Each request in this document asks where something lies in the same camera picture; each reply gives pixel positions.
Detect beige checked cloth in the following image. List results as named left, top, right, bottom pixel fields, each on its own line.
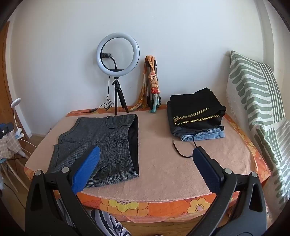
left=0, top=130, right=23, bottom=159

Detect grey short pants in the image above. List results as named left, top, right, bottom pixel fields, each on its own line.
left=47, top=114, right=139, bottom=188

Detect black mini tripod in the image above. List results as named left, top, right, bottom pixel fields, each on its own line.
left=112, top=77, right=129, bottom=116

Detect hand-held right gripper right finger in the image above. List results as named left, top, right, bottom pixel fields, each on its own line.
left=186, top=147, right=267, bottom=236

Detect beige towel blanket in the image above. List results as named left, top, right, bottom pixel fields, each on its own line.
left=27, top=105, right=258, bottom=203

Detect blue folded jeans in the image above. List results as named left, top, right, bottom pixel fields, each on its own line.
left=180, top=127, right=225, bottom=141

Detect green striped white pillow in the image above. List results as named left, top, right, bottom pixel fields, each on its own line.
left=226, top=50, right=290, bottom=205

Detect black drawstring cord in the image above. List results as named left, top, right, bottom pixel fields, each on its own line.
left=173, top=130, right=201, bottom=158

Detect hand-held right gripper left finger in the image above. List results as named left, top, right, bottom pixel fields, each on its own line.
left=25, top=145, right=101, bottom=236

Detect black power cable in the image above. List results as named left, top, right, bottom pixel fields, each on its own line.
left=66, top=77, right=115, bottom=117

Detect white clip lamp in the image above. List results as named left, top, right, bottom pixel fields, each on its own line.
left=10, top=98, right=24, bottom=139

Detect white ring light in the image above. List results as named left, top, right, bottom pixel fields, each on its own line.
left=96, top=33, right=139, bottom=73

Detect tripod with orange scarf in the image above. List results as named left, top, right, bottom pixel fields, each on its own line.
left=130, top=55, right=163, bottom=113

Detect black white striped cloth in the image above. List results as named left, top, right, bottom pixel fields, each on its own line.
left=56, top=198, right=132, bottom=236

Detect black folded pants yellow trim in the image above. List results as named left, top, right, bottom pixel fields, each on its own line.
left=170, top=87, right=226, bottom=126

